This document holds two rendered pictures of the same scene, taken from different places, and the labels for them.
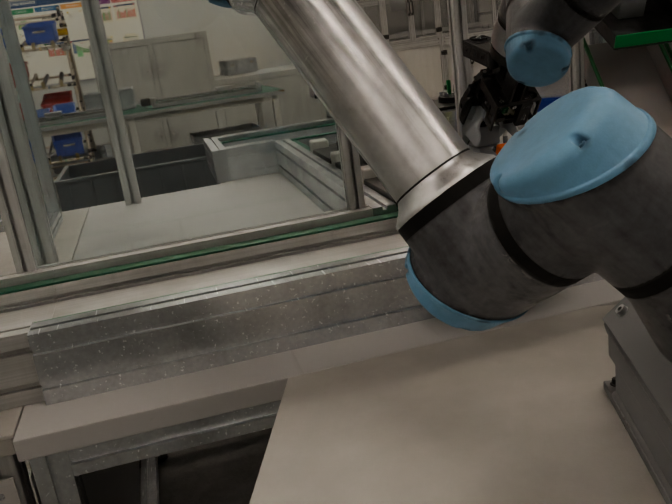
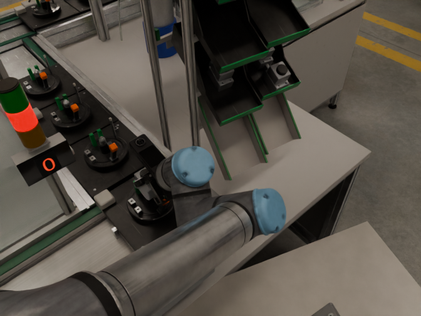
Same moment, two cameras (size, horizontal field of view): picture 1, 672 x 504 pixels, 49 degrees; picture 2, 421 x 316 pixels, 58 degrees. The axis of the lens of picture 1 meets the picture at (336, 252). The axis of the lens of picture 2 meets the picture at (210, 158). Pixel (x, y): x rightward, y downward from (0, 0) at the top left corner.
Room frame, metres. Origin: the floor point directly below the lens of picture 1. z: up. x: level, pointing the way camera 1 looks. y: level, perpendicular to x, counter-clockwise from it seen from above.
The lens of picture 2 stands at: (0.56, -0.12, 1.85)
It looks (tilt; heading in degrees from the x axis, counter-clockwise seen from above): 47 degrees down; 333
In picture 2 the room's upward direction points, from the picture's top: 2 degrees counter-clockwise
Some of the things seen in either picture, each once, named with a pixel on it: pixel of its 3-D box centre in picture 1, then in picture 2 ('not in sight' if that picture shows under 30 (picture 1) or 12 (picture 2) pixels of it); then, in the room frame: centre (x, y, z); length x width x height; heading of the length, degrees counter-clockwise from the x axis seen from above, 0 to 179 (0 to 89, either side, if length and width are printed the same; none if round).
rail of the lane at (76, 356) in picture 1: (359, 291); not in sight; (1.00, -0.03, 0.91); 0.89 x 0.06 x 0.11; 102
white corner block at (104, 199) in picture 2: not in sight; (104, 200); (1.28, -0.15, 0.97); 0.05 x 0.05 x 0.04; 12
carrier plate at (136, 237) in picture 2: not in sight; (152, 205); (1.21, -0.26, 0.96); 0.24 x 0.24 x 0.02; 12
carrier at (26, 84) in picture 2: not in sight; (39, 78); (1.94, -0.11, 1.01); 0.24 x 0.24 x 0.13; 12
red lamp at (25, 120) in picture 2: not in sight; (21, 115); (1.28, -0.05, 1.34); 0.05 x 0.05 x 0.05
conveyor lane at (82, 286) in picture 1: (316, 263); (57, 271); (1.17, 0.03, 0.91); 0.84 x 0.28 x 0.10; 102
